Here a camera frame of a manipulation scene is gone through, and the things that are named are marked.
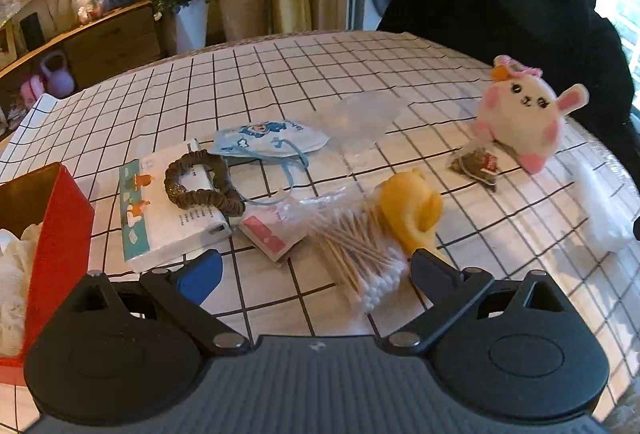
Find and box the pink kettlebell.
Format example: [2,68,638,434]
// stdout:
[19,74,47,109]

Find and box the clear plastic bag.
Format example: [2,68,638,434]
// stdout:
[307,94,413,157]

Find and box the brown hair scrunchie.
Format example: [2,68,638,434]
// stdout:
[164,151,246,217]

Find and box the white rabbit plush toy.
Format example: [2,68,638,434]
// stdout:
[474,55,591,175]

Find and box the white tissue pack teal edge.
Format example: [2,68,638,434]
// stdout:
[119,139,233,273]

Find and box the wooden sideboard cabinet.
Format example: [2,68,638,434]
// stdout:
[0,0,165,115]

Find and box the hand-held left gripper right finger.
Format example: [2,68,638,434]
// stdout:
[382,249,572,356]

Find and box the picture frame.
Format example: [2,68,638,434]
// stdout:
[0,21,19,66]

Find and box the red cardboard box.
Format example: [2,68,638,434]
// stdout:
[0,162,96,387]

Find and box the purple kettlebell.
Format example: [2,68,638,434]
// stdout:
[38,50,76,98]

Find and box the black speaker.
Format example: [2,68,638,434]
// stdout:
[19,12,44,53]

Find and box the white plastic bag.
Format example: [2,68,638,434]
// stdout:
[567,148,639,251]

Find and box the pink and white packet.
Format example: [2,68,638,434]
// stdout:
[239,205,307,263]

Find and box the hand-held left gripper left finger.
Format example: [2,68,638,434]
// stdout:
[70,250,249,356]

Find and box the white plant pot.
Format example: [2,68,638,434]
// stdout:
[172,0,211,55]

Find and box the bag of cotton swabs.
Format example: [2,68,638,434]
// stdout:
[286,186,408,313]

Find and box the blue packaged face mask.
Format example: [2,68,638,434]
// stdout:
[206,117,328,207]

